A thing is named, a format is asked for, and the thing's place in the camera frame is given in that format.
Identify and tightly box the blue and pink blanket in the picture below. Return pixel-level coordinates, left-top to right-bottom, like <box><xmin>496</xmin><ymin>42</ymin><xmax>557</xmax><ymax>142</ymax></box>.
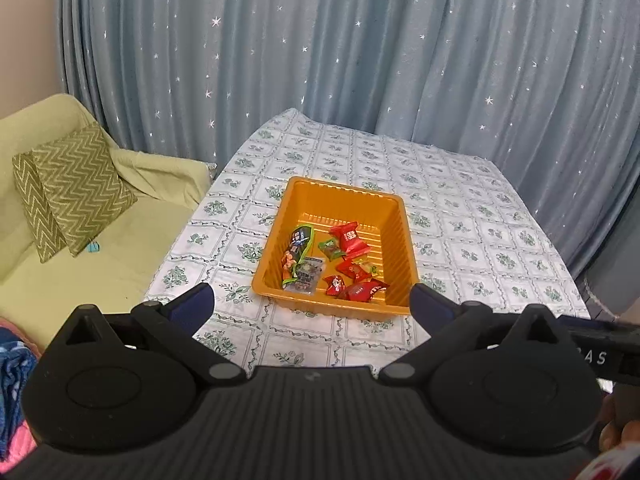
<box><xmin>0</xmin><ymin>317</ymin><xmax>42</xmax><ymax>467</ymax></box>

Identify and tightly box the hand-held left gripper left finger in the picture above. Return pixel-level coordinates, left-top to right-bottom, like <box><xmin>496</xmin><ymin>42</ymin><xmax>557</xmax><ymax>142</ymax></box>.
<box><xmin>34</xmin><ymin>282</ymin><xmax>252</xmax><ymax>387</ymax></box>

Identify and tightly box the blue starry curtain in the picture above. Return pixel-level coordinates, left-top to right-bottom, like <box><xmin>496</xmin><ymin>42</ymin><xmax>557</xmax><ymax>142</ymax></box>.
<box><xmin>55</xmin><ymin>0</ymin><xmax>640</xmax><ymax>281</ymax></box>

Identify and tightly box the large red snack packet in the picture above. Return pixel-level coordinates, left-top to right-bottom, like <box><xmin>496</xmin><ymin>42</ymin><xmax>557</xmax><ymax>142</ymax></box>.
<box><xmin>328</xmin><ymin>221</ymin><xmax>372</xmax><ymax>257</ymax></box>

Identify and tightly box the green zigzag cushion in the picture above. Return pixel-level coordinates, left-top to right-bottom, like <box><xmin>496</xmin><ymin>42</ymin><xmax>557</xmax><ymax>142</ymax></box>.
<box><xmin>11</xmin><ymin>152</ymin><xmax>68</xmax><ymax>265</ymax></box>
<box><xmin>31</xmin><ymin>122</ymin><xmax>139</xmax><ymax>259</ymax></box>

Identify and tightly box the pale green sofa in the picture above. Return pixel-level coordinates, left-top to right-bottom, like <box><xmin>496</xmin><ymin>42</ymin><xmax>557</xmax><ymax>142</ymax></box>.
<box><xmin>0</xmin><ymin>92</ymin><xmax>217</xmax><ymax>351</ymax></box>

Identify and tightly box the long green snack packet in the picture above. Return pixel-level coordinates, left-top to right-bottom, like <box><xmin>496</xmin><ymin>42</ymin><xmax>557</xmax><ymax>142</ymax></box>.
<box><xmin>282</xmin><ymin>225</ymin><xmax>315</xmax><ymax>288</ymax></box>

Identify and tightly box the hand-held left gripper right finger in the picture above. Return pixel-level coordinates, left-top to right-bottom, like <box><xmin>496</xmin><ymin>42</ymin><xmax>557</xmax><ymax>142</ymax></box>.
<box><xmin>377</xmin><ymin>282</ymin><xmax>577</xmax><ymax>387</ymax></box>

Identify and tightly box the orange plastic tray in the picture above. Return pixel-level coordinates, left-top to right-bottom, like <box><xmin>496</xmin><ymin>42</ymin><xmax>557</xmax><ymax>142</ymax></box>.
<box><xmin>251</xmin><ymin>176</ymin><xmax>421</xmax><ymax>317</ymax></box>

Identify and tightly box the blue lace-trimmed cover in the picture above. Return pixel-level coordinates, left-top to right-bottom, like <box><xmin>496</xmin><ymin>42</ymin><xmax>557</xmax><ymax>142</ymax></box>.
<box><xmin>582</xmin><ymin>240</ymin><xmax>640</xmax><ymax>321</ymax></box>

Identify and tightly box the grey snack packet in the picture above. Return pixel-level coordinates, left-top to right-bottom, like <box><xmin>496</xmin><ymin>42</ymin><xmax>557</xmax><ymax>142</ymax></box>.
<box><xmin>285</xmin><ymin>256</ymin><xmax>325</xmax><ymax>295</ymax></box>

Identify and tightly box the person's right hand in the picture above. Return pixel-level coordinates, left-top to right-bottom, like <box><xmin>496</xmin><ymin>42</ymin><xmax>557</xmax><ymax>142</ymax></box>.
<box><xmin>597</xmin><ymin>392</ymin><xmax>640</xmax><ymax>454</ymax></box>

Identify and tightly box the floral tablecloth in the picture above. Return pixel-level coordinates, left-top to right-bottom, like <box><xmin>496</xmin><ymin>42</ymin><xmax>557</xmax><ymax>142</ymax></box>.
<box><xmin>144</xmin><ymin>108</ymin><xmax>591</xmax><ymax>368</ymax></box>

